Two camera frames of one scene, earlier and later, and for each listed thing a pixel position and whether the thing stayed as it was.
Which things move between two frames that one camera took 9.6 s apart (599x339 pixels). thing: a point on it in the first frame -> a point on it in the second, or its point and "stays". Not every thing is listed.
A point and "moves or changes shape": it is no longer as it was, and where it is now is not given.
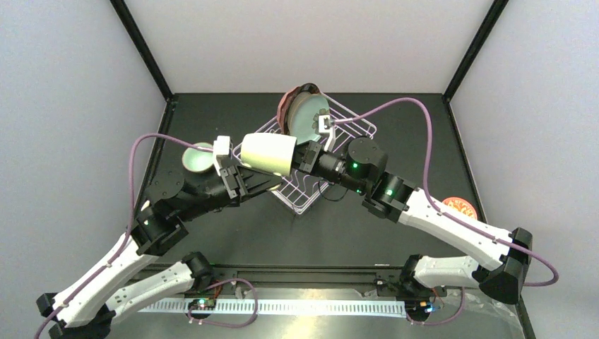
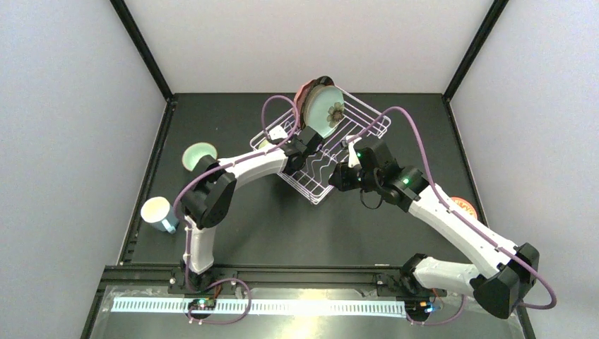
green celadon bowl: (198, 160) stays
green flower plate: (304, 110) moves or changes shape
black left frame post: (123, 10) stays
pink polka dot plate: (282, 108) -> (297, 99)
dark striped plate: (309, 87) -> (322, 80)
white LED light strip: (395, 308) stays
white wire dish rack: (298, 191) moves or changes shape
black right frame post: (494, 14) stays
